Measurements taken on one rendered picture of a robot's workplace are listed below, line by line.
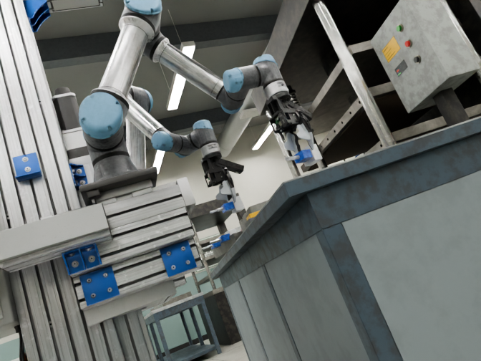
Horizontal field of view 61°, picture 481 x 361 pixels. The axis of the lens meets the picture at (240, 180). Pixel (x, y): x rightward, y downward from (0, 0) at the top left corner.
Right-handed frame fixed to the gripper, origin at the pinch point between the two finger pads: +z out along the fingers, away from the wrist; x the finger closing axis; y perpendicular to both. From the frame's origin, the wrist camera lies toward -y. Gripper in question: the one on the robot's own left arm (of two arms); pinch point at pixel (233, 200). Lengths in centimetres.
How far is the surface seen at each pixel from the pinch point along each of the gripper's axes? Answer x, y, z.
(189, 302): -403, -49, 37
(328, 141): -53, -92, -30
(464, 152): 76, -35, 19
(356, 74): 7, -78, -42
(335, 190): 70, 2, 18
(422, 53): 38, -84, -30
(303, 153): 43.1, -10.9, -0.1
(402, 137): 4, -90, -7
